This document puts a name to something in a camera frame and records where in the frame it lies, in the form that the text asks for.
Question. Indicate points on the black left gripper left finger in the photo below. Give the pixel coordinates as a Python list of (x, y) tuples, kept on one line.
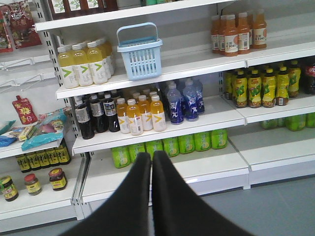
[(125, 212)]

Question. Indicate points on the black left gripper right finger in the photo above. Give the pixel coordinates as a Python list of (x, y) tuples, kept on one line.
[(179, 211)]

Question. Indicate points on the light blue plastic basket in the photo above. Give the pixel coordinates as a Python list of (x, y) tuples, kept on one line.
[(141, 56)]

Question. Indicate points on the coke bottle on shelf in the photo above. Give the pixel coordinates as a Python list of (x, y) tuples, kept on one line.
[(309, 78)]

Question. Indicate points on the green tea bottle bottom shelf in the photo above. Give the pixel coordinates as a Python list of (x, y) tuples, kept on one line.
[(120, 156)]

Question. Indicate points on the red lid sauce jar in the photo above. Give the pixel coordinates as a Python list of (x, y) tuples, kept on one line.
[(57, 179)]

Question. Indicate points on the orange juice bottle white label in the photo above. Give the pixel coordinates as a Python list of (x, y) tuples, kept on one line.
[(134, 118)]

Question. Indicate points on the dark soy drink bottle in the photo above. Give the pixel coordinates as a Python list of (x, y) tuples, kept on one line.
[(84, 119)]

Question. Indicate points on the blue sports drink bottle left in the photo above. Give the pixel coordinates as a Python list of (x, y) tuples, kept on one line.
[(174, 98)]

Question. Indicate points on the blue sports drink bottle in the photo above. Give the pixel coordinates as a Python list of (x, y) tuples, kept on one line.
[(190, 99), (174, 98)]

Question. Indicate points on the teal snack bag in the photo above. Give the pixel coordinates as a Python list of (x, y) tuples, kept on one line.
[(50, 129)]

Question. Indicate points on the blue sports drink bottle right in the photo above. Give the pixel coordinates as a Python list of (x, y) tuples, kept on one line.
[(190, 99)]

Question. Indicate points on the white store shelving unit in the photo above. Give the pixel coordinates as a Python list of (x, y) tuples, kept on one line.
[(253, 155)]

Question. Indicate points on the red snack pouch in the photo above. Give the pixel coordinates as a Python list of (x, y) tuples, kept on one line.
[(24, 110)]

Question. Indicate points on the yellow lemon tea bottle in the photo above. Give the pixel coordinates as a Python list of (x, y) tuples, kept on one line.
[(254, 88)]

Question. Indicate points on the yellow-green drink bottle front right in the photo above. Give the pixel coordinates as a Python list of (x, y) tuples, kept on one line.
[(96, 65)]

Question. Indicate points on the yellow-green drink bottle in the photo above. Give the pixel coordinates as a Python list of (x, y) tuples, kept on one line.
[(96, 65), (66, 64), (81, 66)]

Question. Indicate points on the yellow-green drink bottle front middle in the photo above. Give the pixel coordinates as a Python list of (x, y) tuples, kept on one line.
[(81, 66)]

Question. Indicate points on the yellow-green drink bottle front left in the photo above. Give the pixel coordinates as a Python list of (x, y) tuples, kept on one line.
[(66, 64)]

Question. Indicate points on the orange C100 bottle front middle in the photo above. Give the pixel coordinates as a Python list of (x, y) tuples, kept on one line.
[(231, 37)]

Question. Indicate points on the orange c100 bottle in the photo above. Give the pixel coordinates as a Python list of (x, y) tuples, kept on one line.
[(215, 33), (259, 31), (231, 37)]

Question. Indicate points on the orange C100 bottle front left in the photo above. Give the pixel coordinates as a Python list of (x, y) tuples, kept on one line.
[(215, 33)]

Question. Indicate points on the orange C100 bottle front right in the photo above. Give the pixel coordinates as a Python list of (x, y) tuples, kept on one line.
[(259, 31)]

